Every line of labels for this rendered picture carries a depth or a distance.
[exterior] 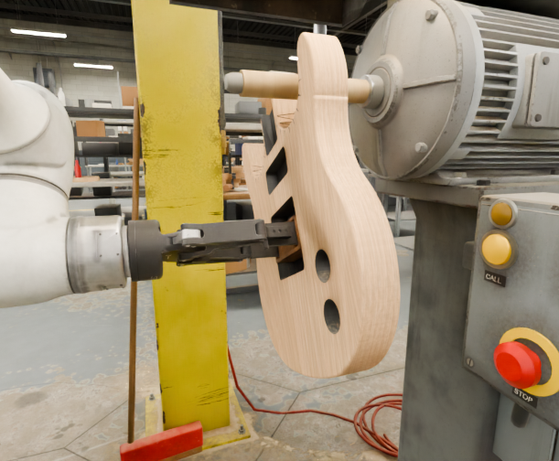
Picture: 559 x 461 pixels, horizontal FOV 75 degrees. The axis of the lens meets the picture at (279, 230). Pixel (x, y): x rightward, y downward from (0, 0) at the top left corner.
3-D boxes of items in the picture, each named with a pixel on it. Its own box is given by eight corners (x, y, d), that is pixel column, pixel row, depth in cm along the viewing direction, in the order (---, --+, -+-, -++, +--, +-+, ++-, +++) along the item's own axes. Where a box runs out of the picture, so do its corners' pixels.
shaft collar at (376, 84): (379, 112, 52) (363, 103, 56) (388, 80, 50) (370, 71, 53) (367, 112, 52) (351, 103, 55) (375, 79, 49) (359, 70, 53)
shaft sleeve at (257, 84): (365, 106, 52) (355, 100, 54) (371, 82, 50) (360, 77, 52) (242, 100, 46) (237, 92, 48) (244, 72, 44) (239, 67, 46)
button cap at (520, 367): (515, 366, 36) (521, 329, 35) (557, 391, 32) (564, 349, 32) (486, 374, 35) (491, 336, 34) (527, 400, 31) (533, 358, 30)
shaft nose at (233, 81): (241, 95, 46) (238, 91, 48) (243, 75, 45) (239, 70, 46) (226, 94, 45) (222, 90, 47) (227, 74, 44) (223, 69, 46)
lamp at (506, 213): (488, 226, 37) (491, 197, 36) (516, 231, 34) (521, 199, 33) (482, 227, 36) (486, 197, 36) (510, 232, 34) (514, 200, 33)
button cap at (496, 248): (489, 259, 38) (493, 230, 37) (517, 267, 35) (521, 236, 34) (479, 260, 37) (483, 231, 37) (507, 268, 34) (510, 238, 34)
